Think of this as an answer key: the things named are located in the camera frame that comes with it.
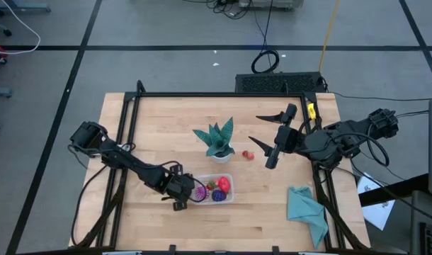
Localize white cable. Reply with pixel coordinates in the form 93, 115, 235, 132
0, 0, 42, 56

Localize purple toy grapes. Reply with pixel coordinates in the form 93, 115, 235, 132
211, 189, 227, 203

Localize yellow cable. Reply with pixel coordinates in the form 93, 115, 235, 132
318, 0, 341, 73

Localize white plant pot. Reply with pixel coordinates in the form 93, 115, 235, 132
210, 152, 234, 164

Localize black vented computer case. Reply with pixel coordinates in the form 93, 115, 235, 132
235, 72, 326, 94

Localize black coiled cable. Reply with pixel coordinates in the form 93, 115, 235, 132
250, 0, 281, 74

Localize grey equipment case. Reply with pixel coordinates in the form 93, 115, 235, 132
239, 0, 305, 10

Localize black cable bundle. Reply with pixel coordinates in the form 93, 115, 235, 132
182, 0, 273, 21

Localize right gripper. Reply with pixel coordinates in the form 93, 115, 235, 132
248, 103, 306, 170

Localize white paper sheet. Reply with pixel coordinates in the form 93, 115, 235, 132
357, 172, 397, 231

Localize black aluminium table frame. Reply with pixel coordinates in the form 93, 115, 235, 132
72, 80, 371, 255

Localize black desk bar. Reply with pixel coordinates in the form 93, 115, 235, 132
359, 173, 430, 208

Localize large red toy fruit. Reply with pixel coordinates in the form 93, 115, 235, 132
217, 176, 232, 194

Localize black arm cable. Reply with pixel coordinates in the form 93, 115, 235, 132
70, 164, 109, 247

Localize clear plastic tupperware container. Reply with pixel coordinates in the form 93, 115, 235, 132
189, 173, 235, 206

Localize green artificial plant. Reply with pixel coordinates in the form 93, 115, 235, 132
193, 116, 236, 158

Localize teal cloth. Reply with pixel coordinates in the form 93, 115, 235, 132
287, 186, 329, 251

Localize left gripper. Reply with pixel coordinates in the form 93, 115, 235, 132
159, 171, 196, 212

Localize black floor cable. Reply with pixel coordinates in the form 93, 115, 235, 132
394, 110, 430, 120
331, 91, 432, 103

